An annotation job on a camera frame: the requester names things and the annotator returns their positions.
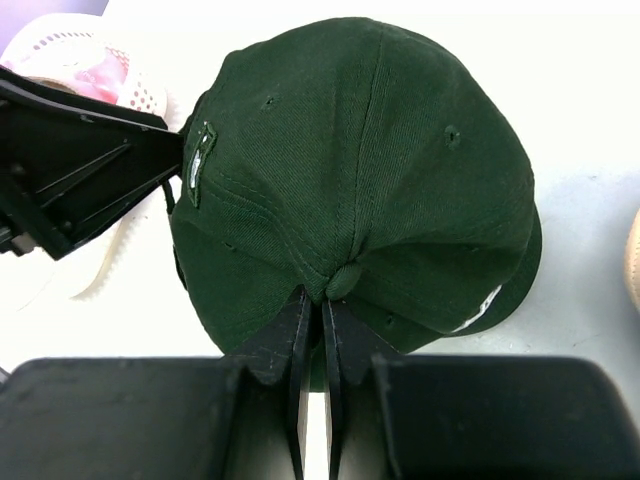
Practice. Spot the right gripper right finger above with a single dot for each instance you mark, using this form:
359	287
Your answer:
394	416

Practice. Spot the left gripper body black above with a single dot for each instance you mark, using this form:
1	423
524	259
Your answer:
14	239

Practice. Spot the white plastic basket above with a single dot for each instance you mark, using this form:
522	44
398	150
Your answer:
83	273

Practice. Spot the dark green cap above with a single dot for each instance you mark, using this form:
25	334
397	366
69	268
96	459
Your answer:
361	162

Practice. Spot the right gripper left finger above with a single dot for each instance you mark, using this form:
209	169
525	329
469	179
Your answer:
241	416

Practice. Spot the beige bucket hat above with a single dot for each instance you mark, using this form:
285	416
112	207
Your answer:
631	268

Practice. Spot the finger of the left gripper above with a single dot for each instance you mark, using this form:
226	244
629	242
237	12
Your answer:
74	166

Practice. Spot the pink cap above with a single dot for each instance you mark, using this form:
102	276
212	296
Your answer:
95	72

